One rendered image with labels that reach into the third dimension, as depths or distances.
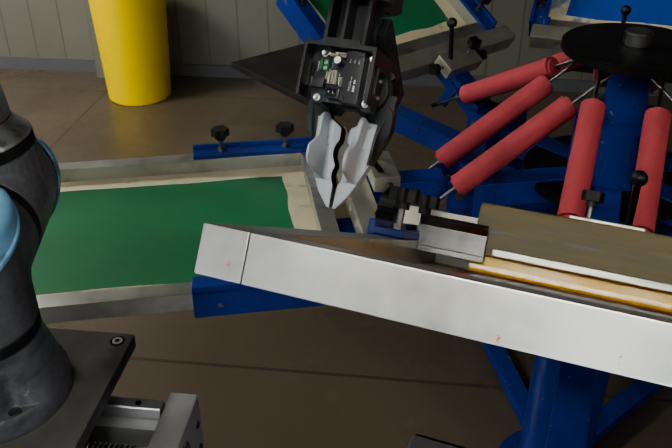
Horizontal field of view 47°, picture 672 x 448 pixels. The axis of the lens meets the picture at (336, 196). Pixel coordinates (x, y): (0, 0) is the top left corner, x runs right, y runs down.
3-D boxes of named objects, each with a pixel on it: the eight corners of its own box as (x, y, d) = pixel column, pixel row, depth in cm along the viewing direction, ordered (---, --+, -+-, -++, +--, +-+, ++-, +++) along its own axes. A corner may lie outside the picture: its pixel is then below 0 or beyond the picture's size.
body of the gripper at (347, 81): (290, 99, 71) (315, -28, 71) (320, 115, 79) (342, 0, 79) (368, 111, 68) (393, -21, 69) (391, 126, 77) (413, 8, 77)
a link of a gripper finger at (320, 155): (285, 199, 72) (303, 103, 72) (306, 203, 78) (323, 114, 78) (315, 205, 71) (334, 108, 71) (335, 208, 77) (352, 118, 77)
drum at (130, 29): (186, 83, 501) (174, -29, 465) (165, 110, 462) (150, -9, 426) (117, 80, 505) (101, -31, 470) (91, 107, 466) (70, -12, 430)
